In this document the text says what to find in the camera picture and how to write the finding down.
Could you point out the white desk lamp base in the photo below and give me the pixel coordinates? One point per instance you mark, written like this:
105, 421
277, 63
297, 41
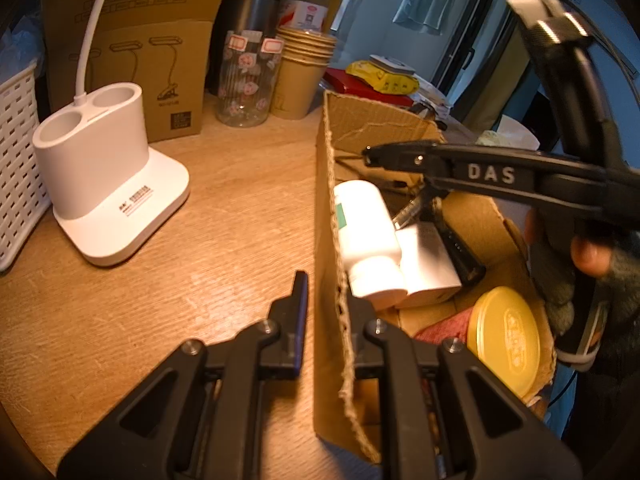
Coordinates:
95, 160

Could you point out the pale green tissue pack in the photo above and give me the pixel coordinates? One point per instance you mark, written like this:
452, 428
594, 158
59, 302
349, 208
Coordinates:
515, 132

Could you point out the yellow wet wipes pack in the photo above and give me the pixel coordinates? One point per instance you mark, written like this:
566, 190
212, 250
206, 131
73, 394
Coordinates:
385, 81

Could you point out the black handheld device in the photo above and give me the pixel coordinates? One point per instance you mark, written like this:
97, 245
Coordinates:
460, 255

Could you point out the olive curtain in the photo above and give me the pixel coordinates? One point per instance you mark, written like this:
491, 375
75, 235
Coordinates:
500, 90

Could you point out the white bottle with green label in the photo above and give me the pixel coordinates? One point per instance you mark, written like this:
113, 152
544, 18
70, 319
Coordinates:
367, 235

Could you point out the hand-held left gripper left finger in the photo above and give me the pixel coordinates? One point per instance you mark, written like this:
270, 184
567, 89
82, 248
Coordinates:
300, 320

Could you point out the black door frame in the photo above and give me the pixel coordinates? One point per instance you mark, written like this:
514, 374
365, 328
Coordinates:
475, 10

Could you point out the person's right hand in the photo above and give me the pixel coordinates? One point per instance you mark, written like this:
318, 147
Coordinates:
592, 260

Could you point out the white rectangular adapter box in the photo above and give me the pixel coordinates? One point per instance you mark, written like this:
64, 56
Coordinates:
425, 270

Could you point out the red jar with yellow lid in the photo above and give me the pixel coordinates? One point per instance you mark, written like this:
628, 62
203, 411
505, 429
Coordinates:
505, 340

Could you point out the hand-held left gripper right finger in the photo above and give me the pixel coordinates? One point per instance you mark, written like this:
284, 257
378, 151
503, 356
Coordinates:
362, 320

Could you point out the brown lamp packaging box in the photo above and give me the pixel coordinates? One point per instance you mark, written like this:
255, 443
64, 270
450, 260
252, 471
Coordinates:
170, 80

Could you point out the red flat box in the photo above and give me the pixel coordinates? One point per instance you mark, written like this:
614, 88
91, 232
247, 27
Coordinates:
350, 85

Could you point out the torn brown cardboard box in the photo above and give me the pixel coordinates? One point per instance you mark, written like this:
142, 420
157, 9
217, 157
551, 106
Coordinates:
327, 285

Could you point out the stack of brown paper cups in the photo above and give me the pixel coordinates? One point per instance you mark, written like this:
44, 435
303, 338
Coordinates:
297, 85

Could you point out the large printed brown cardboard box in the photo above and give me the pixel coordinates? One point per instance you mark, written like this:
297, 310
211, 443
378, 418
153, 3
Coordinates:
160, 0

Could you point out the floral glass jar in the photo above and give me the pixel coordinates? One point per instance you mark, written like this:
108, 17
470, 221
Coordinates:
245, 95

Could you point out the blue plastic bag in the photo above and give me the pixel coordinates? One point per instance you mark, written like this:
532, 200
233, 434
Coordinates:
20, 45

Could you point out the person's right forearm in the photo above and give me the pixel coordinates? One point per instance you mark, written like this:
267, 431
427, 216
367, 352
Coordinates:
610, 400

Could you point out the white plastic lattice basket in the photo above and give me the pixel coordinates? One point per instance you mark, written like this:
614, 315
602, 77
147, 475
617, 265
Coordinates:
20, 175

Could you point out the steel tumbler with black lid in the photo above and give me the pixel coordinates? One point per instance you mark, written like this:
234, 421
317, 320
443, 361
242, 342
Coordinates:
250, 10

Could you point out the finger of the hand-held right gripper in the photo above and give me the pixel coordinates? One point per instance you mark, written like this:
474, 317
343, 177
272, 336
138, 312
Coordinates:
470, 170

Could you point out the pile of white papers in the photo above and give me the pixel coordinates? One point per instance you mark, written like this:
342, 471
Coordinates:
432, 95

